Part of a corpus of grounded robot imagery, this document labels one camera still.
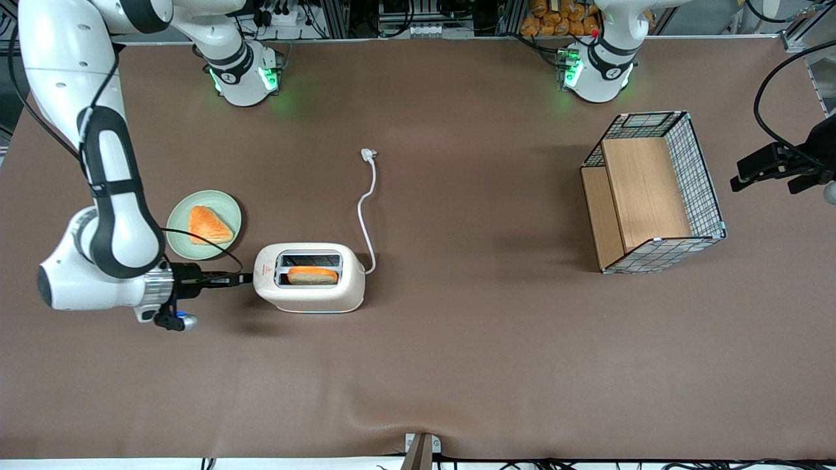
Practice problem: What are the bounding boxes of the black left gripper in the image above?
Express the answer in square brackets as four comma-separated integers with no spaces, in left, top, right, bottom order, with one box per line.
[730,114,836,195]

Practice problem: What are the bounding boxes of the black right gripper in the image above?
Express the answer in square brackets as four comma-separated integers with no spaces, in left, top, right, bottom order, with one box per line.
[171,262,253,303]

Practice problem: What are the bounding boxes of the white two-slot toaster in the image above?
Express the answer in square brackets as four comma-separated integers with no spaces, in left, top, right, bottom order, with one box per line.
[253,243,366,314]

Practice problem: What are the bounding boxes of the triangular orange toast piece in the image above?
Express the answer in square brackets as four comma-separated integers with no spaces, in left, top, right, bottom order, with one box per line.
[188,206,234,246]

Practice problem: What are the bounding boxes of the pale green plate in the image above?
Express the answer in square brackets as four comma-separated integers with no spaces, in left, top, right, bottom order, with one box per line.
[166,190,242,260]

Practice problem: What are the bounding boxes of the bread slice with orange crust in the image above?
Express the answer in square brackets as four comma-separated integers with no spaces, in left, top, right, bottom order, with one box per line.
[287,266,340,285]

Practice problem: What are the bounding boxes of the brown table mat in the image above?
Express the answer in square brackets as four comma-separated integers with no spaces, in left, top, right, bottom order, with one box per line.
[0,36,836,461]

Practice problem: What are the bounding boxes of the metal table clamp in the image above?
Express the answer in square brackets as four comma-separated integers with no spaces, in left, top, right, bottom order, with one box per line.
[405,433,442,470]

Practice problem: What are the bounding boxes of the white power strip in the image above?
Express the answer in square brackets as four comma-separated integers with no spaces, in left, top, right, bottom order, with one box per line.
[258,5,314,28]

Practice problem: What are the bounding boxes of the pile of orange buns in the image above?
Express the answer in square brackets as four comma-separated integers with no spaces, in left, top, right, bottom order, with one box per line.
[521,0,603,38]

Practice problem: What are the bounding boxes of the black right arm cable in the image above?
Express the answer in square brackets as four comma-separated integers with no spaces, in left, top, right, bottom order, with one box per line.
[7,20,244,275]

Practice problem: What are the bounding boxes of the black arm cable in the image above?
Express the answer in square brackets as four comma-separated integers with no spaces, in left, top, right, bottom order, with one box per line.
[754,40,836,164]
[7,20,244,275]

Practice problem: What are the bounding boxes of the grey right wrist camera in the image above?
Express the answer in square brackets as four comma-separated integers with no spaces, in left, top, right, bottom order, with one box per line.
[154,312,199,332]

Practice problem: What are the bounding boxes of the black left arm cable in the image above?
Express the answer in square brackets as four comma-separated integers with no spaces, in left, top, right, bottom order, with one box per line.
[754,40,836,164]

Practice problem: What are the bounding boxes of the aluminium frame profile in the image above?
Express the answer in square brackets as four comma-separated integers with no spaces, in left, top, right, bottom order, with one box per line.
[780,0,836,53]

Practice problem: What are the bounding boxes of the wire basket with wooden shelf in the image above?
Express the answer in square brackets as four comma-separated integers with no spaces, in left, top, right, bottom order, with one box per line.
[580,111,727,275]

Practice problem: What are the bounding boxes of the white toaster power cord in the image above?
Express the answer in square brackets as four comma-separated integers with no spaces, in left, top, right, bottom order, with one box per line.
[357,148,379,275]

